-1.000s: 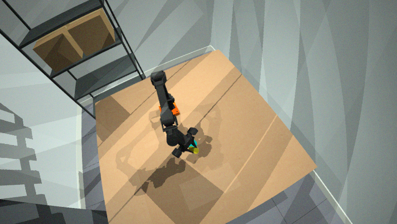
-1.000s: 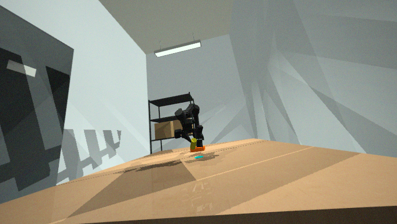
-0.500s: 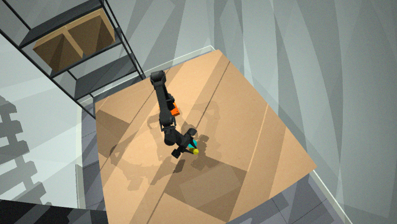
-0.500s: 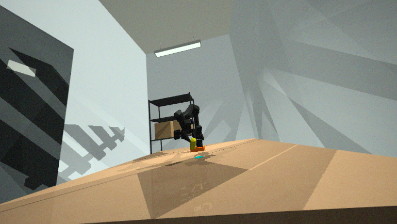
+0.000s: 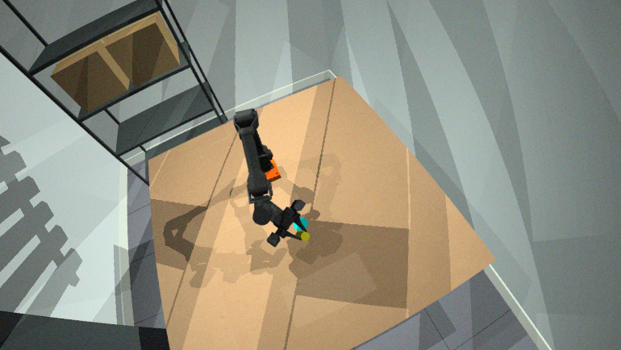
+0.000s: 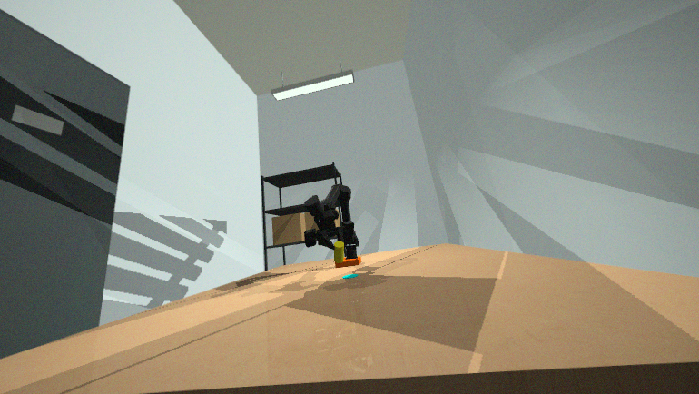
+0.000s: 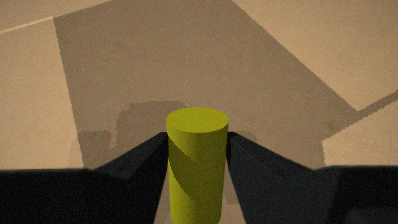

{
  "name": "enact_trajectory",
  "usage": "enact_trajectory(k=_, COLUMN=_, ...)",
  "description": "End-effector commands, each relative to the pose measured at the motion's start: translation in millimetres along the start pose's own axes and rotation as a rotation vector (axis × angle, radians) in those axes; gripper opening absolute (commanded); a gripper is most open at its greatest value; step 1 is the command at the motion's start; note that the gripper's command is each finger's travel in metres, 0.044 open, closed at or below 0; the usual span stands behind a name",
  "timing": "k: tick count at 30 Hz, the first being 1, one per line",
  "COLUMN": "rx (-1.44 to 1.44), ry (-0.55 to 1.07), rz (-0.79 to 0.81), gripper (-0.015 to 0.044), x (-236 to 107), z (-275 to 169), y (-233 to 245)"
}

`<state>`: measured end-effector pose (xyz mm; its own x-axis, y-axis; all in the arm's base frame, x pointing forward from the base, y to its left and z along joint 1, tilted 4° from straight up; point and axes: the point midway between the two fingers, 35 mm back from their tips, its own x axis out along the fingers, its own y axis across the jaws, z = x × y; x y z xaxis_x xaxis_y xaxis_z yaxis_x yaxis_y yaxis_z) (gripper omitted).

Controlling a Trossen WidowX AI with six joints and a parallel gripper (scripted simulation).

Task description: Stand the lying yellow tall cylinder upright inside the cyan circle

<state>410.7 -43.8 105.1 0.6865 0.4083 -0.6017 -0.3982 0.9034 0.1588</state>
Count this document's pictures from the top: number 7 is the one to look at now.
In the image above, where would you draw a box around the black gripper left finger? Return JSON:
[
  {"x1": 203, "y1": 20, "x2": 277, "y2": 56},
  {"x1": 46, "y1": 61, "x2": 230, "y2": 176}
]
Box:
[{"x1": 0, "y1": 132, "x2": 169, "y2": 224}]

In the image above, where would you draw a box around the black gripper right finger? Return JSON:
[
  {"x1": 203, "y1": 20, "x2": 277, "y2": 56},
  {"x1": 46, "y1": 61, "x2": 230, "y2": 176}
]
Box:
[{"x1": 226, "y1": 132, "x2": 398, "y2": 224}]

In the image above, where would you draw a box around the yellow cylinder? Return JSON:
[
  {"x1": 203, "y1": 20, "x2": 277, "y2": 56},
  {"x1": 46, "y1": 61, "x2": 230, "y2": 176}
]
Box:
[{"x1": 166, "y1": 107, "x2": 229, "y2": 224}]

